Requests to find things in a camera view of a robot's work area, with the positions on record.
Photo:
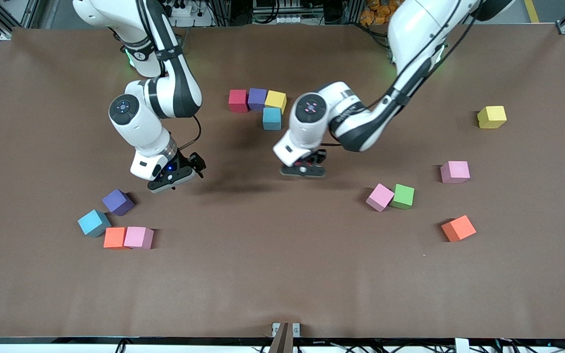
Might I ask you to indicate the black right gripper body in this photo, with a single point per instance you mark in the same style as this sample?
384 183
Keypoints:
184 160

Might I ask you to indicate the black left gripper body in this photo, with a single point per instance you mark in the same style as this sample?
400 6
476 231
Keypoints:
317 157

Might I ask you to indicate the light blue foam cube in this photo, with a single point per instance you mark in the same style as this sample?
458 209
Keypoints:
93 223
271 119

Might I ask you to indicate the yellow foam cube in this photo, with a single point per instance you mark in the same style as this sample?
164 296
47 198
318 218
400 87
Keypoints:
276 101
491 116

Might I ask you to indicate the pink foam cube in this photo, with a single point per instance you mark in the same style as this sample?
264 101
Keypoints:
455 171
138 237
379 197

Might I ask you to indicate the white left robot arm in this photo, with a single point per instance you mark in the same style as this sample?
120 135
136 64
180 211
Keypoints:
410 29

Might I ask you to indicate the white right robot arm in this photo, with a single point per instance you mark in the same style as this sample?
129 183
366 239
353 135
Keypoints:
138 122

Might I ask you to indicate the purple foam cube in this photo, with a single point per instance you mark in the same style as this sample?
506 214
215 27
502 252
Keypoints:
257 99
117 202

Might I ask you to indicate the green foam cube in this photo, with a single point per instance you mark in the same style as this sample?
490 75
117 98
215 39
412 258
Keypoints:
403 196

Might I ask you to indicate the orange foam cube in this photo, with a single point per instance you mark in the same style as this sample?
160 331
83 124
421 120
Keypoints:
458 228
113 238

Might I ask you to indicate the brown table cover sheet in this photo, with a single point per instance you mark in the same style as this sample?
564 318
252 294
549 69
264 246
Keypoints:
282 274

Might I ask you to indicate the small white power strip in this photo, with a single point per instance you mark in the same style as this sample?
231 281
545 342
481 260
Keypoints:
287 19

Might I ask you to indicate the white power strip with plugs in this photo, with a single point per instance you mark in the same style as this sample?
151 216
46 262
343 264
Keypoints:
194 19

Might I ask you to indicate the bag of orange fruit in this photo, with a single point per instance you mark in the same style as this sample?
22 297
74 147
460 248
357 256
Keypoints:
375 13

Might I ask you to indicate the black table edge strip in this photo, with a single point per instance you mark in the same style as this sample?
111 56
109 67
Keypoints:
66 340

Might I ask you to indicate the small white box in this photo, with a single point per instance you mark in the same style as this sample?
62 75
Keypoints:
461 345

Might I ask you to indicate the grey bracket with brown post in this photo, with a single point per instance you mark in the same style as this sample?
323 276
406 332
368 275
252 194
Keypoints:
285 338

